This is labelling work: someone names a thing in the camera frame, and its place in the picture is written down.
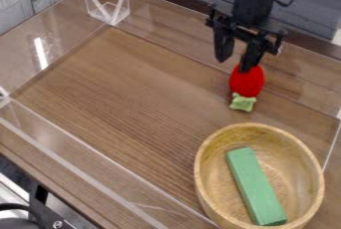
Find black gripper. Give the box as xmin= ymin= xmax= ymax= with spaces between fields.
xmin=204 ymin=5 xmax=287 ymax=73

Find red plush strawberry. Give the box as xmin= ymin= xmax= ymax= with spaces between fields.
xmin=228 ymin=66 xmax=264 ymax=113

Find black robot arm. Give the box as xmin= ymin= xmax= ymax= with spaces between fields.
xmin=204 ymin=0 xmax=287 ymax=73

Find wooden oval bowl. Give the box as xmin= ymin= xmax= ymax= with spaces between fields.
xmin=192 ymin=122 xmax=324 ymax=229

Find green rectangular block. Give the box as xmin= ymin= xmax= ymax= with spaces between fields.
xmin=224 ymin=147 xmax=287 ymax=226

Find clear acrylic corner bracket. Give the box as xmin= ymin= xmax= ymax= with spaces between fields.
xmin=85 ymin=0 xmax=130 ymax=26

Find clear acrylic enclosure wall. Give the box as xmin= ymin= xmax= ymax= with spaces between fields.
xmin=0 ymin=88 xmax=216 ymax=229

